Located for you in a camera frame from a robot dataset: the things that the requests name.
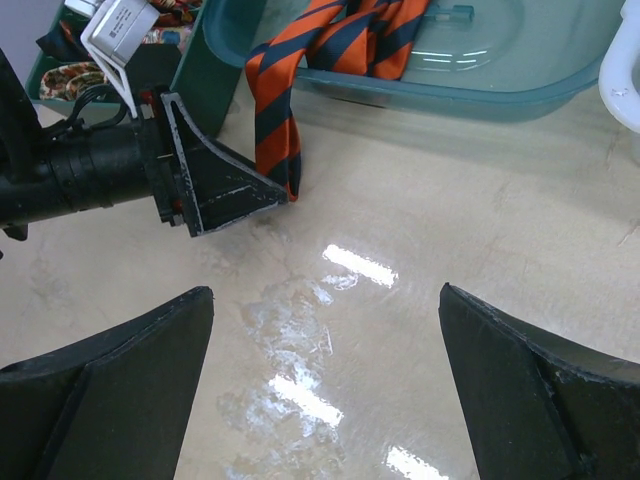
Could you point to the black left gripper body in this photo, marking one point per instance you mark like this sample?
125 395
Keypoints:
152 70

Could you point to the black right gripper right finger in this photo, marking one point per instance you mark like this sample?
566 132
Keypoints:
537 405

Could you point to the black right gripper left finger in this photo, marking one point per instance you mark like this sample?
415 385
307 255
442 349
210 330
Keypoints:
115 405

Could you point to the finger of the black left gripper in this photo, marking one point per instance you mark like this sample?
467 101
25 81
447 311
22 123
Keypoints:
216 186

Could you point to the orange navy striped tie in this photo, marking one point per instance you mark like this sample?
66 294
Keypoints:
362 38

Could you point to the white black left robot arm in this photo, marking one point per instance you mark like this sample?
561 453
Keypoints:
68 167

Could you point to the rolled dark patterned tie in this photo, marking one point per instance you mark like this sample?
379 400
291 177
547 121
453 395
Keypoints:
176 13

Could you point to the green compartment organizer box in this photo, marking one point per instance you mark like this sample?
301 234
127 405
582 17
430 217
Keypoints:
206 84

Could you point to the rolled floral tie front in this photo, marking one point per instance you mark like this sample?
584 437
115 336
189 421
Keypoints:
69 81

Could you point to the teal translucent plastic tub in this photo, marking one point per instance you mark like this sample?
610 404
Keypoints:
494 60

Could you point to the white perforated plastic basket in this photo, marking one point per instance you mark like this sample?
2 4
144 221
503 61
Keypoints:
616 85

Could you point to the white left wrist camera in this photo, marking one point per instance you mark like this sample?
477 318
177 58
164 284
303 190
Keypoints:
113 34

